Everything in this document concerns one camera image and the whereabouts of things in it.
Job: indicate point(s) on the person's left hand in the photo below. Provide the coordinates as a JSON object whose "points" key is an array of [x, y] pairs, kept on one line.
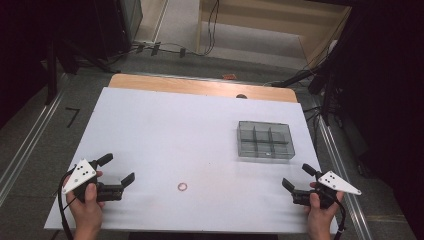
{"points": [[87, 211]]}

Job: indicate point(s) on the black power plug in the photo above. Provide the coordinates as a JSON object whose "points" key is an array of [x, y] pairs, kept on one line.
{"points": [[155, 49], [182, 52]]}

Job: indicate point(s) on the wooden shelf unit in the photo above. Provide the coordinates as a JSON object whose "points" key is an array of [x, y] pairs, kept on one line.
{"points": [[266, 20]]}

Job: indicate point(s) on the white board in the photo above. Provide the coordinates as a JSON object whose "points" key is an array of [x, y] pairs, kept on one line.
{"points": [[173, 133]]}

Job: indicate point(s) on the small orange object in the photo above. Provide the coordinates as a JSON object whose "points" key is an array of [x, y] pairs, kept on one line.
{"points": [[229, 76]]}

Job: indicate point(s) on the clear plastic compartment box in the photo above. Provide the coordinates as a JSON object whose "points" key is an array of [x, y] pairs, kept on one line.
{"points": [[265, 140]]}

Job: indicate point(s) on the person's right hand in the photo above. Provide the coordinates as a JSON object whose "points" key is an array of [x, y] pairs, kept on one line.
{"points": [[321, 218]]}

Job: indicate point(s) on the metal floor rail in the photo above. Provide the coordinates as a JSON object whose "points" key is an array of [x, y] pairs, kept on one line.
{"points": [[343, 180], [30, 141]]}

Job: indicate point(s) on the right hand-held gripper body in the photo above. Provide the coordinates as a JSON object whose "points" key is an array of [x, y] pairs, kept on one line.
{"points": [[336, 183]]}

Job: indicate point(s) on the black curtain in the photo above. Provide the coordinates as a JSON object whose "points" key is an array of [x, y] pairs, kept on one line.
{"points": [[383, 100]]}

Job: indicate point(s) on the dark cabinet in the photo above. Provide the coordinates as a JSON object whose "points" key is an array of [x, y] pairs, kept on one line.
{"points": [[115, 23]]}

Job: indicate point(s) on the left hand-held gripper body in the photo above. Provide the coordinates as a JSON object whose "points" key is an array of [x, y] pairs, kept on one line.
{"points": [[80, 175]]}

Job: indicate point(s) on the small dark round object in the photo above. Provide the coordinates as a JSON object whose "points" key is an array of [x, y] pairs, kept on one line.
{"points": [[241, 96]]}

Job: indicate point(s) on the black metal stand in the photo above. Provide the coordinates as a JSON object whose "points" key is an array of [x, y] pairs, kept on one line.
{"points": [[325, 90], [51, 73]]}

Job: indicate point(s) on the wooden table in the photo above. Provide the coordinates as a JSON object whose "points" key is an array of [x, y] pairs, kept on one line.
{"points": [[186, 85]]}

